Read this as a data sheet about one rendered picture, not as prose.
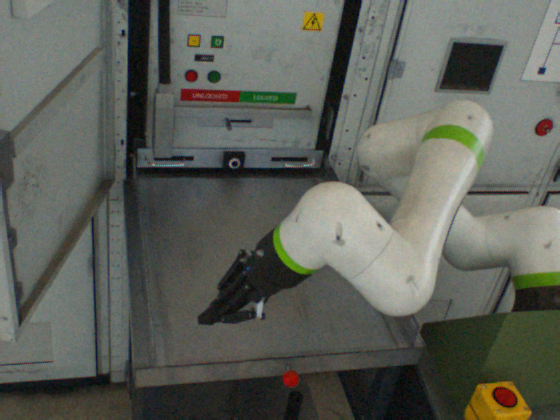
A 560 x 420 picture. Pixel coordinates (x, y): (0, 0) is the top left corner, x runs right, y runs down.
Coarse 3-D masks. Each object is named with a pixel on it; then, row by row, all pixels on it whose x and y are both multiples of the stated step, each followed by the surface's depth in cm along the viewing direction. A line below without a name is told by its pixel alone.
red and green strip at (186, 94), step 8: (184, 96) 169; (192, 96) 170; (200, 96) 170; (208, 96) 171; (216, 96) 171; (224, 96) 172; (232, 96) 172; (240, 96) 173; (248, 96) 174; (256, 96) 174; (264, 96) 175; (272, 96) 175; (280, 96) 176; (288, 96) 176
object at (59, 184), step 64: (0, 0) 99; (64, 0) 124; (0, 64) 103; (64, 64) 131; (0, 128) 107; (64, 128) 137; (0, 192) 106; (64, 192) 145; (0, 256) 112; (64, 256) 144; (0, 320) 121
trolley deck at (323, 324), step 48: (192, 192) 175; (240, 192) 178; (288, 192) 182; (192, 240) 157; (240, 240) 160; (192, 288) 143; (336, 288) 150; (144, 336) 129; (192, 336) 131; (240, 336) 133; (288, 336) 135; (336, 336) 137; (384, 336) 140; (144, 384) 125
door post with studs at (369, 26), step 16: (368, 0) 161; (384, 0) 162; (368, 16) 163; (384, 16) 164; (368, 32) 166; (352, 48) 168; (368, 48) 169; (352, 64) 171; (368, 64) 171; (352, 80) 174; (368, 80) 174; (352, 96) 176; (352, 112) 179; (336, 128) 182; (352, 128) 182; (336, 144) 185; (352, 144) 186; (336, 160) 188
